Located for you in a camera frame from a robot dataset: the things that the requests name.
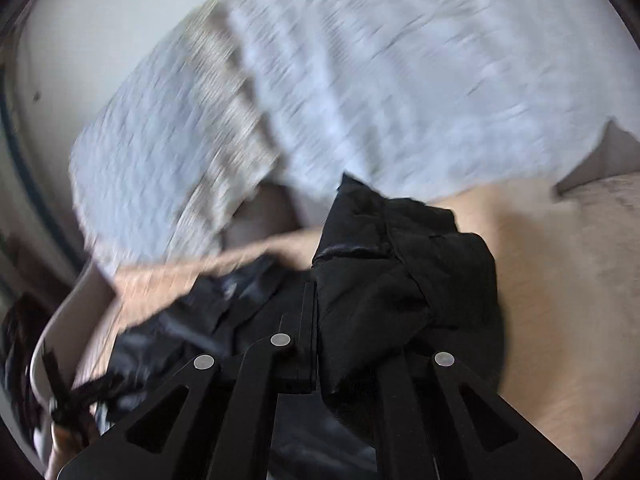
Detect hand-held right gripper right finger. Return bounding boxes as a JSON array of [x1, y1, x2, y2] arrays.
[[379, 351, 584, 480]]

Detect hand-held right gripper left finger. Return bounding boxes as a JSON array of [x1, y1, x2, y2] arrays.
[[57, 281, 322, 480]]

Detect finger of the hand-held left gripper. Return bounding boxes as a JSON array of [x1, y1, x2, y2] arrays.
[[42, 342, 132, 433]]

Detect black garment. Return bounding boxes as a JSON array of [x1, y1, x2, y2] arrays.
[[95, 172, 506, 480]]

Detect peach quilted blanket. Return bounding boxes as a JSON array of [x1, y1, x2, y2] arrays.
[[45, 175, 640, 480]]

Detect blue-grey quilted lace-trimmed cover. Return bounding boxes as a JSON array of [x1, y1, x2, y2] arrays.
[[70, 0, 281, 273]]

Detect beige sofa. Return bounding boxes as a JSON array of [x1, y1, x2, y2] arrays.
[[27, 120, 640, 466]]

